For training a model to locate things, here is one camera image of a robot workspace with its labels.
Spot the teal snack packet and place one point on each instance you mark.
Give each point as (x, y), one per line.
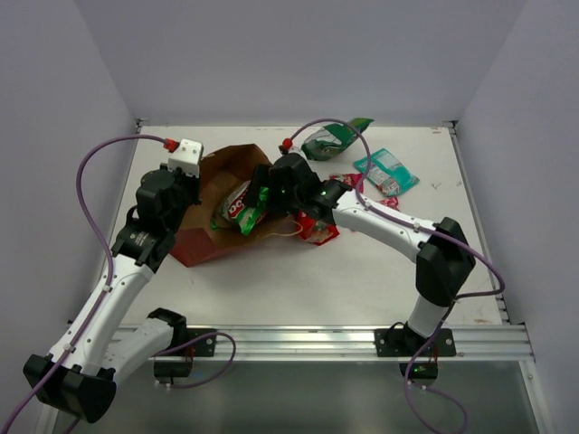
(387, 173)

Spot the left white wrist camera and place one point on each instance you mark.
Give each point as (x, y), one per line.
(185, 155)

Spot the black base bracket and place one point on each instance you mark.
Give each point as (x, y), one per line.
(191, 342)
(398, 340)

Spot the black controller box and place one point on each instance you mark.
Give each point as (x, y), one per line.
(168, 372)
(420, 371)

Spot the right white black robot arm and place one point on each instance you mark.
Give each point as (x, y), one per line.
(438, 250)

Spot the right black controller box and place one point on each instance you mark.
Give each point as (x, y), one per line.
(420, 371)

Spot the green Chuba chips bag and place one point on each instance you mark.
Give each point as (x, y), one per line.
(233, 213)

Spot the dark green chips bag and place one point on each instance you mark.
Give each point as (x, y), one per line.
(328, 142)

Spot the pink candy packet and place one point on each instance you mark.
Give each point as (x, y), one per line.
(391, 202)
(347, 182)

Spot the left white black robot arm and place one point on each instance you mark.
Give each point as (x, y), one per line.
(82, 371)

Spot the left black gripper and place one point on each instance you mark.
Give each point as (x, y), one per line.
(189, 186)

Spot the aluminium mounting rail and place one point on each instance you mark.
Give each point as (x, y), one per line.
(359, 343)

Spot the left black controller box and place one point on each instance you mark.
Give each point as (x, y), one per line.
(168, 372)

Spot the right black base bracket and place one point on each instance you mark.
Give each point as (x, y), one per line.
(398, 340)

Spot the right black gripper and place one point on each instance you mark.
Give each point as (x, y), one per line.
(264, 175)

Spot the red brown paper bag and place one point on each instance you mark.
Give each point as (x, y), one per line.
(222, 171)

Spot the left black base bracket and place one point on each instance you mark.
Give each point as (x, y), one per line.
(191, 342)

